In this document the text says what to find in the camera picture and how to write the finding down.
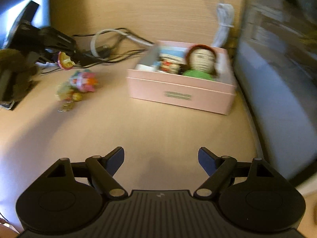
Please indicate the pink cardboard box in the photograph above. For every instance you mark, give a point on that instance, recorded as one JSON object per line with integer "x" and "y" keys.
{"x": 215, "y": 96}

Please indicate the pink pig toy keychain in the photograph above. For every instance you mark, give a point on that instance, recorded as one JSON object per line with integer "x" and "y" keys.
{"x": 84, "y": 81}

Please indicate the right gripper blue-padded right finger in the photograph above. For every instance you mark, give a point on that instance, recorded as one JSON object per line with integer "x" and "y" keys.
{"x": 219, "y": 170}

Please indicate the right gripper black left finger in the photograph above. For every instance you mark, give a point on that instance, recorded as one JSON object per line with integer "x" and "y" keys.
{"x": 102, "y": 169}

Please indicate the pink yellow cupcake toy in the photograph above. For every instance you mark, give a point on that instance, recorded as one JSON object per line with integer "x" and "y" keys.
{"x": 64, "y": 61}

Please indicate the gloved left hand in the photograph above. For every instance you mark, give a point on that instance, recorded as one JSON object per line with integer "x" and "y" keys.
{"x": 17, "y": 72}

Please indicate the black power adapter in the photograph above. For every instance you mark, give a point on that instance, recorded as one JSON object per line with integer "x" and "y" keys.
{"x": 103, "y": 52}

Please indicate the pale yellow small toy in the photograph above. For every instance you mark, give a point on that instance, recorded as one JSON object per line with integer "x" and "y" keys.
{"x": 68, "y": 96}

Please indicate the crochet doll with red hat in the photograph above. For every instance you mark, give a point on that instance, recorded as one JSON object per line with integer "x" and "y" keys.
{"x": 201, "y": 62}

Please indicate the blue white wet wipes pack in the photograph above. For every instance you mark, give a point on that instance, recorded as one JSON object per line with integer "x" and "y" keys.
{"x": 171, "y": 54}

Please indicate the red small figurine keychain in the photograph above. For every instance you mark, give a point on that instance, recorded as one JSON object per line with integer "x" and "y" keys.
{"x": 171, "y": 66}

